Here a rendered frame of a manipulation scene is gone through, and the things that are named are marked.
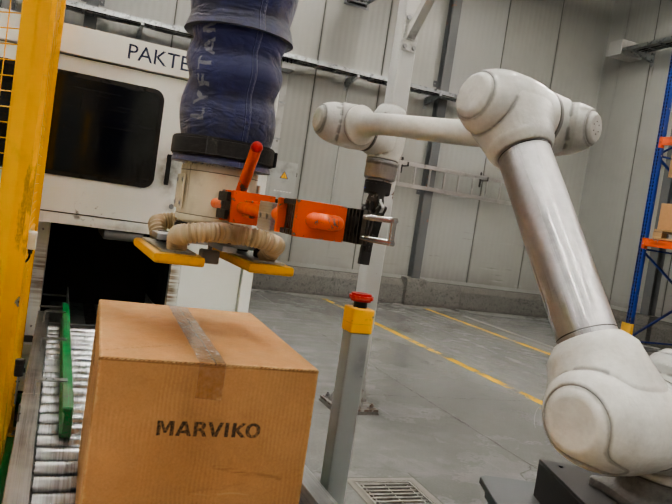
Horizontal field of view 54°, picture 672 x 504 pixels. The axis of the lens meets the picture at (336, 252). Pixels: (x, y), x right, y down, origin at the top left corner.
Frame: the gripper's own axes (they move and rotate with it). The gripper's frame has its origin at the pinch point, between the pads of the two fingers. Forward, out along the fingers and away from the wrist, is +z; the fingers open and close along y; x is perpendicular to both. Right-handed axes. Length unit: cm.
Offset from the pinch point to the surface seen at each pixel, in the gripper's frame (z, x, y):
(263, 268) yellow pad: 6, 38, -39
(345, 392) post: 39.7, -1.2, -1.7
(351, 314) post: 17.8, 1.2, -1.3
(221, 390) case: 28, 46, -54
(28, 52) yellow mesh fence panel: -34, 94, 14
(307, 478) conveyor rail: 57, 13, -21
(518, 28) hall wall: -410, -560, 834
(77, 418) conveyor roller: 64, 67, 34
